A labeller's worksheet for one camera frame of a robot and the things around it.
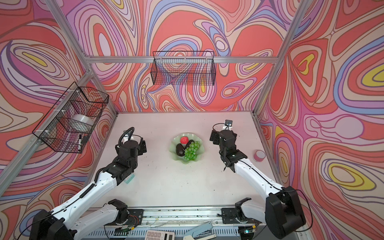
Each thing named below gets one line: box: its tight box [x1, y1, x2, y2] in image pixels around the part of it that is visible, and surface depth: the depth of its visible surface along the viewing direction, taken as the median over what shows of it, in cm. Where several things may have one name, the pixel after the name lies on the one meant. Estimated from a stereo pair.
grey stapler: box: [183, 221, 217, 240], surface depth 69 cm
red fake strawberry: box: [180, 136, 190, 145], surface depth 98 cm
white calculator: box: [144, 230, 175, 240], surface depth 69 cm
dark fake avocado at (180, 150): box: [175, 143, 185, 157], surface depth 93 cm
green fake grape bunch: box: [184, 141, 200, 160], surface depth 91 cm
